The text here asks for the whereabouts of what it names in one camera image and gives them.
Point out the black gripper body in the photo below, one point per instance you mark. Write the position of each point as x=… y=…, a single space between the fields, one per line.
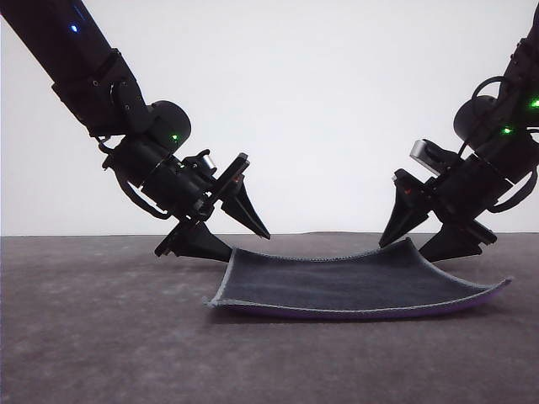
x=168 y=185
x=471 y=189

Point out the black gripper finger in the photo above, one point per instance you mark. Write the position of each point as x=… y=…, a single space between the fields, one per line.
x=404 y=214
x=452 y=246
x=202 y=244
x=242 y=206

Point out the purple towel with grey hem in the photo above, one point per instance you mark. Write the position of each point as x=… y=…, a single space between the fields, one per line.
x=337 y=286

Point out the grey table cloth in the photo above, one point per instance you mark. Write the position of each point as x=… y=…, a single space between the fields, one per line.
x=84 y=345

